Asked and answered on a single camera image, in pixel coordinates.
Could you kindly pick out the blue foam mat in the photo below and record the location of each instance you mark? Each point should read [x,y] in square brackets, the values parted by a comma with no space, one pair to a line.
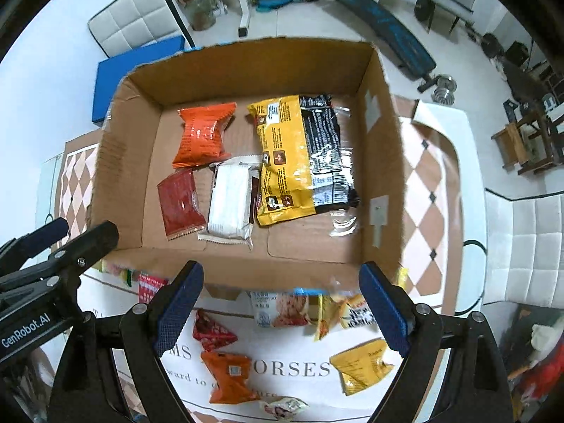
[114,79]

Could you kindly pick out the golden yellow snack packet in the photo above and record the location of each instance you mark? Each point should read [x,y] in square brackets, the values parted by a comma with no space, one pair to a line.
[359,368]

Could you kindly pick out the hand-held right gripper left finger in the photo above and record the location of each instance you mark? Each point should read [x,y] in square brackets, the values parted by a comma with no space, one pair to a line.
[178,313]

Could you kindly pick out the blue white cookie packet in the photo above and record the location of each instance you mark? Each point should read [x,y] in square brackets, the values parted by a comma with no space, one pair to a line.
[282,310]

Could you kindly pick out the red green striped packet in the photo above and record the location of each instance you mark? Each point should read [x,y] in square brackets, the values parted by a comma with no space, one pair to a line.
[150,286]

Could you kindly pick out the yellow chip bag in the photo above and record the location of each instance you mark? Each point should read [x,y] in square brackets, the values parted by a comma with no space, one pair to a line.
[357,313]

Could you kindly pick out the brown glass jar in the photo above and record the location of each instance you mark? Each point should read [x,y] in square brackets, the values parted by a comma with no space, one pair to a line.
[202,13]

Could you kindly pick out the dark wooden chair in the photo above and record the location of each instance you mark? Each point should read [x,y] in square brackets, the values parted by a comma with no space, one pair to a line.
[544,141]

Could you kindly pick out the large yellow black noodle packet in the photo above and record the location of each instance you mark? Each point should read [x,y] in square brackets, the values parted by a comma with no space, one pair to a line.
[286,163]

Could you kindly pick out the small barbell on floor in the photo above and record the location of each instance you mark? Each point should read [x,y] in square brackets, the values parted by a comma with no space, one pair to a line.
[491,44]

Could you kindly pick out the checkered printed tablecloth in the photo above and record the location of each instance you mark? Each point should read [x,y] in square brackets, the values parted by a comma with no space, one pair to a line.
[427,211]

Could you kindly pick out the small wooden stool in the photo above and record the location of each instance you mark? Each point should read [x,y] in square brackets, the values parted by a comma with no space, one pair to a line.
[511,139]

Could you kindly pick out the blue white exercise equipment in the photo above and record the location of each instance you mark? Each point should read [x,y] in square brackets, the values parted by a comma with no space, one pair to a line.
[271,2]

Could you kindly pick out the orange snack packet white label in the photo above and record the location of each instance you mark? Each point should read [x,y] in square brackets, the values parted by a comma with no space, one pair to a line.
[229,379]

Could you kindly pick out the white weight rack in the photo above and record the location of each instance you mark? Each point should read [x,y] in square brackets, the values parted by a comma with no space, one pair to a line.
[243,4]

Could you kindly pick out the cardboard box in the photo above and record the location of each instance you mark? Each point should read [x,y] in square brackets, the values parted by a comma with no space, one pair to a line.
[308,246]

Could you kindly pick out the black weight plate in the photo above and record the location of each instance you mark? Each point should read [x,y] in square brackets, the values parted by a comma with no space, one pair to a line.
[423,9]

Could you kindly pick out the chrome dumbbell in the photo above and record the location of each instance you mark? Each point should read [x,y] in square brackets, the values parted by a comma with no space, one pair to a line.
[445,90]

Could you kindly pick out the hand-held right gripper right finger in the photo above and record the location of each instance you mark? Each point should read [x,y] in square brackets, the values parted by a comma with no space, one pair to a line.
[383,313]

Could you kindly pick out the small red snack packet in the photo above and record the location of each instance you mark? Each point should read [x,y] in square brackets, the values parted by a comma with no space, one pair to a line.
[211,332]

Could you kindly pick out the black sit-up bench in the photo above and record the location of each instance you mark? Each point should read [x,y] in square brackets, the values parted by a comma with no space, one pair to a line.
[387,26]

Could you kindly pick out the dark red snack packet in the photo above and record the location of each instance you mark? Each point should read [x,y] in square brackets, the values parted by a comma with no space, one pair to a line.
[180,207]

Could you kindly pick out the plain orange snack packet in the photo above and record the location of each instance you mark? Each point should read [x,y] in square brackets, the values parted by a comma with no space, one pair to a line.
[202,136]

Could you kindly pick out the black speaker box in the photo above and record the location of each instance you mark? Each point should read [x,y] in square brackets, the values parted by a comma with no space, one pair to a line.
[515,53]

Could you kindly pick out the white padded chair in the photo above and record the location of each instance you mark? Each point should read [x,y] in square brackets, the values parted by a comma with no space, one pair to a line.
[127,22]
[524,238]

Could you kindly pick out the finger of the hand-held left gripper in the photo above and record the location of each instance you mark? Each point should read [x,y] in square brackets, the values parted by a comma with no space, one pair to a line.
[90,244]
[42,235]

